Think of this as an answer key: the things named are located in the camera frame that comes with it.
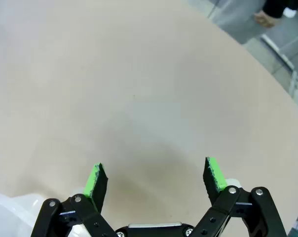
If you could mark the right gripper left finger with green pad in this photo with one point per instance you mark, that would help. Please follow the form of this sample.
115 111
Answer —
89 214

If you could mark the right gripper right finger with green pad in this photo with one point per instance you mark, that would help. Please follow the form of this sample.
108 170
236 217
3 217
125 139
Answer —
228 212

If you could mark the large clear plastic container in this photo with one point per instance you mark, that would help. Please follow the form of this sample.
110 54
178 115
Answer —
8 214

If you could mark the person's left forearm, black sleeve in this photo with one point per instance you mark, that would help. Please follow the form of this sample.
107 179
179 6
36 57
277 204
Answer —
274 7

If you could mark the person's left hand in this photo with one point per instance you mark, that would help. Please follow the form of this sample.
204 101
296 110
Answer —
265 19

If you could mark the person in black sweater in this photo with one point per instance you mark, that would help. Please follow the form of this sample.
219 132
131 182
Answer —
235 17

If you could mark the grey metal rail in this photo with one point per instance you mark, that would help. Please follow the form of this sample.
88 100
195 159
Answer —
278 53

